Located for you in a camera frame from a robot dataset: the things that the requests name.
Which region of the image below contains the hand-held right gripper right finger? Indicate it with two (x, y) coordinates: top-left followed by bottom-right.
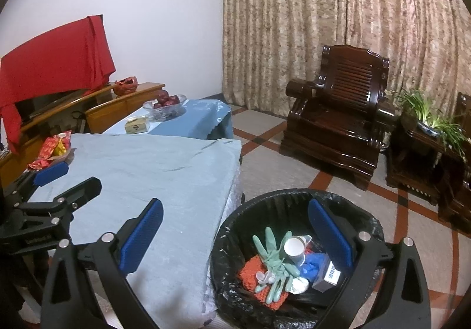
(307, 197), (432, 329)

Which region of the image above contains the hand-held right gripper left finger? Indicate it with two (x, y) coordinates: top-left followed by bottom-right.
(40, 197), (164, 329)

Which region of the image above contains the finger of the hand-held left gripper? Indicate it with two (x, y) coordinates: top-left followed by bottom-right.
(0, 162), (70, 212)
(16, 176), (103, 227)

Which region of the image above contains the blue plastic glove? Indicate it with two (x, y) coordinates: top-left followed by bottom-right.
(302, 252), (330, 282)

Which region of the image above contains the white and blue box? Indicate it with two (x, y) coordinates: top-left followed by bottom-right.
(313, 259), (343, 293)

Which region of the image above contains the white paper cup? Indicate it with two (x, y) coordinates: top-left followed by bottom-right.
(283, 235), (308, 266)

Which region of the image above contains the white tissue wad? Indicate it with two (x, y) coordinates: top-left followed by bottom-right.
(291, 275), (310, 295)

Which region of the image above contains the green rubber glove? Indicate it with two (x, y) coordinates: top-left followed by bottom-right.
(264, 259), (302, 303)
(252, 227), (295, 278)

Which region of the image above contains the orange knitted cloth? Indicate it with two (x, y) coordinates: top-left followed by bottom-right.
(238, 255), (289, 303)

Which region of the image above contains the trash bin with black bag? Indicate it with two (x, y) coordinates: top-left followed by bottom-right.
(210, 188), (385, 329)

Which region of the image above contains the grey-blue blanket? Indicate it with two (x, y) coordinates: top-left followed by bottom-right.
(18, 133), (242, 329)

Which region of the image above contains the television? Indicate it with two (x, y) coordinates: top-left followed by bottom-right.
(16, 88), (111, 120)

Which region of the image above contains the tissue box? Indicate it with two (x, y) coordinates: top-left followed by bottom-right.
(124, 117), (149, 134)

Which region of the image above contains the wooden cabinet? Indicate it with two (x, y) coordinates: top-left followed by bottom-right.
(0, 82), (166, 182)

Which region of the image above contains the dark wooden side table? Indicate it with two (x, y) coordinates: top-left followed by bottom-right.
(386, 116), (466, 206)

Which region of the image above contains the red cloth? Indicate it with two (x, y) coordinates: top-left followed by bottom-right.
(0, 14), (116, 157)

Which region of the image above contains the red bag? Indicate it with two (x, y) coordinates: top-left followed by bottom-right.
(113, 76), (140, 95)

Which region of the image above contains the glass fruit bowl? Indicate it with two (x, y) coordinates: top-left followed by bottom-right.
(143, 94), (186, 120)

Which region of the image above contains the blue tablecloth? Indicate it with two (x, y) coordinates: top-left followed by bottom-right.
(105, 99), (234, 141)

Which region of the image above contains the potted green plant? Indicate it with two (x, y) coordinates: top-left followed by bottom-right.
(392, 88), (468, 160)

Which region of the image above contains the patterned beige curtain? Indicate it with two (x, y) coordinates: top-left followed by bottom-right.
(218, 0), (471, 120)

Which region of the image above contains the black cable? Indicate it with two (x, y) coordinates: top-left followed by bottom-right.
(71, 111), (87, 133)

